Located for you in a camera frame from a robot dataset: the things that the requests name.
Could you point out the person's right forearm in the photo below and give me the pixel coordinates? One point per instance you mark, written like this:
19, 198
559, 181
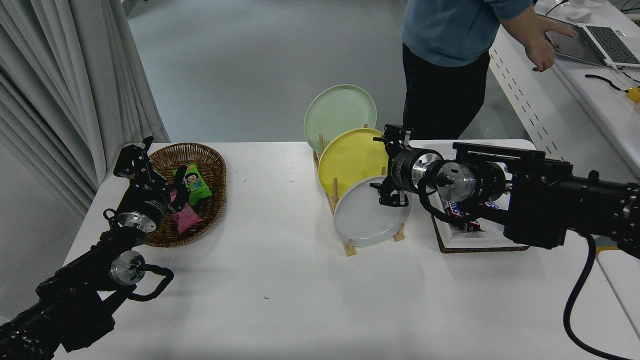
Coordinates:
520, 25

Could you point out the pink snack packet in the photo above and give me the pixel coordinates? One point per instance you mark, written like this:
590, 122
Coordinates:
187, 219

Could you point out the brown wicker basket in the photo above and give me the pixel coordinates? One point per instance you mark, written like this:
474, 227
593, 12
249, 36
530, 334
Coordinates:
210, 160

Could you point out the green snack packet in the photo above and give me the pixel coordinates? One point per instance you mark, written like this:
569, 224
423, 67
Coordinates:
197, 185

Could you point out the Snickers chocolate bar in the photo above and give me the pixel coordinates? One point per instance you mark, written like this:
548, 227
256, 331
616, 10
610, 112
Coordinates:
448, 209
492, 204
473, 226

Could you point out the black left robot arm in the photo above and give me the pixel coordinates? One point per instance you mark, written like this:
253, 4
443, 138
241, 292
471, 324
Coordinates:
75, 295

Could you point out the person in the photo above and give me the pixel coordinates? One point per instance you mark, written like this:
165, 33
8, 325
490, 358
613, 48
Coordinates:
445, 35

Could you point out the white perforated side desk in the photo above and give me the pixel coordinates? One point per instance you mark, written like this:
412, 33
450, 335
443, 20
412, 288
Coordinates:
575, 110

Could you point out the white computer mouse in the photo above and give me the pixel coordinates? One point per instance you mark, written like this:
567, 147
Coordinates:
579, 15

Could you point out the small yellow object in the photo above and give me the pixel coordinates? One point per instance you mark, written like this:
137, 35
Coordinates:
634, 94

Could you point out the pale green plate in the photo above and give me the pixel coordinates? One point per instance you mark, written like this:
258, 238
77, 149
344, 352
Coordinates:
335, 110

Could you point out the person's right hand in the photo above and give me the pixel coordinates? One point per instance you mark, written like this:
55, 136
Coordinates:
542, 55

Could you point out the grey curtain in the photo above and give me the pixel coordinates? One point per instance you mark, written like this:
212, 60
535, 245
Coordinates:
60, 75

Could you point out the person's left hand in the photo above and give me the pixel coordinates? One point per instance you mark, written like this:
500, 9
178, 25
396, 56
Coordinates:
557, 27

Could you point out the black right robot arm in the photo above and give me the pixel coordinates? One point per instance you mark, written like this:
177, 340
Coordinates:
540, 200

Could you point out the silver laptop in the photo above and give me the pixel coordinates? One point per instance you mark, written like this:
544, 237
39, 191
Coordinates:
610, 45

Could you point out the yellow plate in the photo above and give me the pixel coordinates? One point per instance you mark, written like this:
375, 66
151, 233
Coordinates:
350, 157

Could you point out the grey plate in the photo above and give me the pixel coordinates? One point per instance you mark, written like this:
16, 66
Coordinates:
362, 220

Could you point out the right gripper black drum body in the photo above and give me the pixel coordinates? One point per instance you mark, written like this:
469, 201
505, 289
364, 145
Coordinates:
405, 170

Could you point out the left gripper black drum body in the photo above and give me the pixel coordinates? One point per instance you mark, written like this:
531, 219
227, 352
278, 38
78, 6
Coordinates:
147, 202

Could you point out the white tray with cork base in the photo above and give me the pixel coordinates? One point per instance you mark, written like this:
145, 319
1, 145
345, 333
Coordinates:
480, 241

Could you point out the wooden plate rack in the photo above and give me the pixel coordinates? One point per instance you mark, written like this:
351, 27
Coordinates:
350, 248

